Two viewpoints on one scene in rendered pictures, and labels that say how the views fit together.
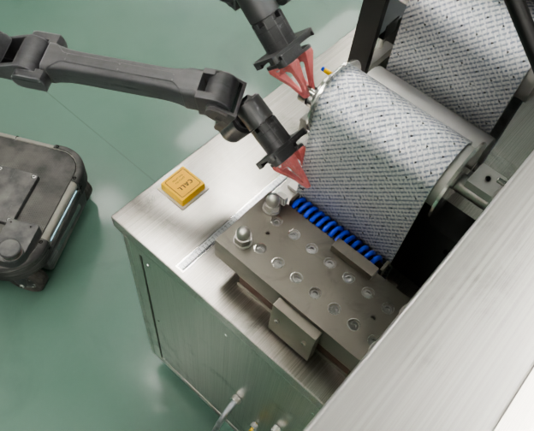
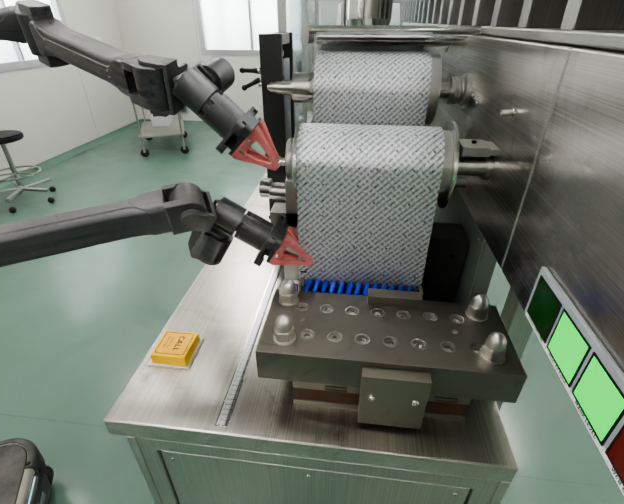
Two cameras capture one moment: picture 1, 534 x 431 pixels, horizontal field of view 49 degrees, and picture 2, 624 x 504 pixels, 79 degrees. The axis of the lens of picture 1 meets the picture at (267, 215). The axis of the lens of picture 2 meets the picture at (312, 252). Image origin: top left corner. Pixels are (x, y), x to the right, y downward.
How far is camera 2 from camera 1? 0.58 m
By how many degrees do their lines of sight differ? 32
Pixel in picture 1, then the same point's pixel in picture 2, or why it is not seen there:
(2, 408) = not seen: outside the picture
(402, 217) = (421, 223)
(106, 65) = (39, 222)
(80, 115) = (16, 412)
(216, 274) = (265, 406)
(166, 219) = (175, 387)
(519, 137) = not seen: hidden behind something
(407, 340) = not seen: outside the picture
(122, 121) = (64, 395)
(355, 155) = (354, 184)
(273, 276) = (341, 350)
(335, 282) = (397, 324)
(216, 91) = (186, 196)
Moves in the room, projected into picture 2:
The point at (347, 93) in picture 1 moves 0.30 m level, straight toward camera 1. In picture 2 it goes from (319, 132) to (420, 203)
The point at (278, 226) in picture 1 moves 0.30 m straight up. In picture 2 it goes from (307, 309) to (306, 137)
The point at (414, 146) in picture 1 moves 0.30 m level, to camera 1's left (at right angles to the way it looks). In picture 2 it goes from (406, 140) to (223, 168)
